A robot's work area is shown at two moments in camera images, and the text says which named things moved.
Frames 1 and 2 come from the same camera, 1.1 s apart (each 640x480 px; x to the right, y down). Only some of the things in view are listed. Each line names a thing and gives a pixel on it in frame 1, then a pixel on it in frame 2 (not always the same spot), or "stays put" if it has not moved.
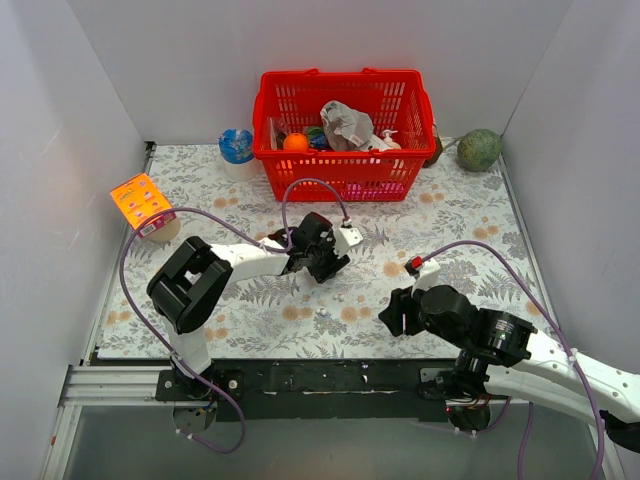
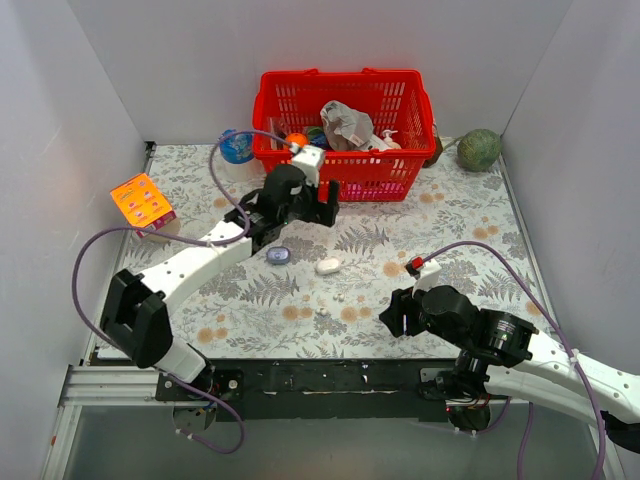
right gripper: [396, 311] stays put
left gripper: [327, 262] -> [324, 205]
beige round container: [166, 232] stays put
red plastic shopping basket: [369, 133] stays put
